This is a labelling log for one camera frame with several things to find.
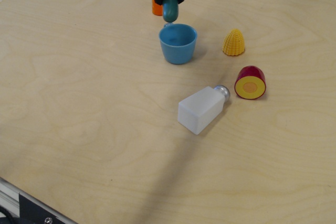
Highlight green toy cucumber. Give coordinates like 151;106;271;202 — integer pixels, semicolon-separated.
162;0;179;23

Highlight blue plastic cup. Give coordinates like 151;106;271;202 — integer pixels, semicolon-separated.
159;23;198;65

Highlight red yellow toy fruit half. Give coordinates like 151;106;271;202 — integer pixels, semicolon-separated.
234;66;266;100

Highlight aluminium table frame rail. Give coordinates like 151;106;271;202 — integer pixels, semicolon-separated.
1;178;29;223

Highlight orange toy carrot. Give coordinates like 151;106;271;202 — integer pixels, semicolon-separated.
152;0;163;16

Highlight white salt shaker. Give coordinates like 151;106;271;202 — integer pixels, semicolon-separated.
177;85;230;135

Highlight black cable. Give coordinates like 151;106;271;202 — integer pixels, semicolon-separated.
0;204;16;224

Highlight yellow toy corn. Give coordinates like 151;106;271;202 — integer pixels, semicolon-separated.
222;28;245;56

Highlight black corner bracket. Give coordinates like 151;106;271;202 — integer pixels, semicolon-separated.
18;193;76;224

